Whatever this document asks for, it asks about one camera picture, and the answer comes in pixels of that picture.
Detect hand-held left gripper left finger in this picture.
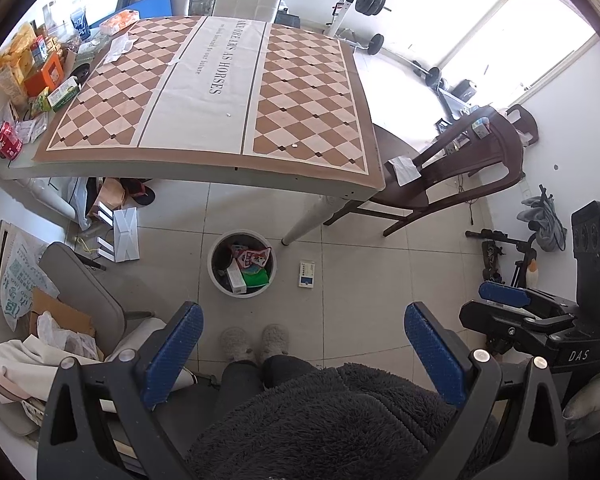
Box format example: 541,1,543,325
37,301,205,480

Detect red and white snack packet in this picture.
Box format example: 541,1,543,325
235,246,272,270

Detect person's leg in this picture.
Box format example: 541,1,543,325
215,359,263,416
260,354,321,388

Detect grey work gloves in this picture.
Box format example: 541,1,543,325
517,185,568,253

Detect brown paper bag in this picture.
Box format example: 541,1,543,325
97,177,131,211

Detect grey upholstered chair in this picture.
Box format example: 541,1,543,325
39,241,153,331

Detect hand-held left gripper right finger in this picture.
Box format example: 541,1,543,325
404,301,571,480

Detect dark grey fleece jacket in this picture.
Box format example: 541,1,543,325
185,362,486,480

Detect orange tissue pack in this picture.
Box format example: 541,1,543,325
100,10,141,36

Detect white woven printed bag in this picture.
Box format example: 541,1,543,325
0,232,61,331

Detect white slim box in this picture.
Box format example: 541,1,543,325
225,257,248,295

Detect blue board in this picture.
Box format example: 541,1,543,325
90,0,173,31

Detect green and white box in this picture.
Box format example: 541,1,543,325
47,76,81,112

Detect weight bench with barbell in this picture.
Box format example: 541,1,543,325
197,0,393,41

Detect white and blue box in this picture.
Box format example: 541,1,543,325
298,259,318,289

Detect dark wooden chair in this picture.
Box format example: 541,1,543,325
325,107,526,238
507,104,541,148

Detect blue printed cup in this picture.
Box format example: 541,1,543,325
70,2,92,38

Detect brown checkered tablecloth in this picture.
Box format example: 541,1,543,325
32,15,387,192

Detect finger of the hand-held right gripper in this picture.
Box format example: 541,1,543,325
459,301,580,352
479,281,576,318

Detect white round trash bin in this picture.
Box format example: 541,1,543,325
207,230,278,300

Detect person's left leg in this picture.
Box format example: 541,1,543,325
215,359,263,416

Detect white dining table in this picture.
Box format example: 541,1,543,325
0,15,387,247

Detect white tissue paper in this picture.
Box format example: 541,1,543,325
387,156,422,186

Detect orange box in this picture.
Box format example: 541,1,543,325
24,52,63,98

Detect grey fluffy slipper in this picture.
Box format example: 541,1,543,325
260,324,291,361
221,326,256,363

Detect brown cardboard piece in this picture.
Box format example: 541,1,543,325
30,288,106,361

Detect green packet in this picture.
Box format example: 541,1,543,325
242,266,271,288

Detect person's right leg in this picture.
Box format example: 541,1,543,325
260,354,321,388

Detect pile of white clothes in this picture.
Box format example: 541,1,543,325
0,337,106,406

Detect crumpled white paper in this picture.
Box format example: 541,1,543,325
102,35,138,65

